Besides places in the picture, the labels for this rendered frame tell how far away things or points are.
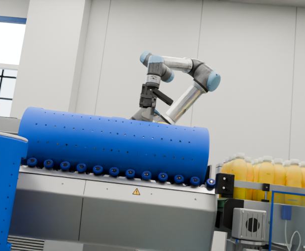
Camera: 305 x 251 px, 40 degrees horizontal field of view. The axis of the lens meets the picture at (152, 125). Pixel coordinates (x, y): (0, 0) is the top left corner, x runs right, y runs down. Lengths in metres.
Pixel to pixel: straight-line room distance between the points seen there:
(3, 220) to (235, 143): 3.62
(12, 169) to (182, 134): 0.77
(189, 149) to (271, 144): 3.15
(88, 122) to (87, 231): 0.49
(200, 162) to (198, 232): 0.32
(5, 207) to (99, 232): 0.47
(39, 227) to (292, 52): 4.07
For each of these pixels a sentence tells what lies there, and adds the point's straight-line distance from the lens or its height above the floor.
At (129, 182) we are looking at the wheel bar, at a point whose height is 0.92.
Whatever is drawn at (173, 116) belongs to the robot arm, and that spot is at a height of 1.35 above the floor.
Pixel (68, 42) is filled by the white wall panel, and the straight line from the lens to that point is 5.04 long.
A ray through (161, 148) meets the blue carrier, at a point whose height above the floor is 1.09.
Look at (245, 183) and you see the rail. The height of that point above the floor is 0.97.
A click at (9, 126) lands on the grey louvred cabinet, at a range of 3.90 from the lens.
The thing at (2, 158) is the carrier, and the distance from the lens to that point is 1.66.
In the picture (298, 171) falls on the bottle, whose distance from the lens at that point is 2.02.
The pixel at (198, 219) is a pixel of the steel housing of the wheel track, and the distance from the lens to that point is 1.93.
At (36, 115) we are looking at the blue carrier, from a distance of 2.00.
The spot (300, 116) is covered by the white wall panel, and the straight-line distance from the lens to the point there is 5.17.
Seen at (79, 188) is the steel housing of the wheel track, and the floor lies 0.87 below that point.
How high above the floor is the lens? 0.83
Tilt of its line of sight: 11 degrees up
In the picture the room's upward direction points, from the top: 7 degrees clockwise
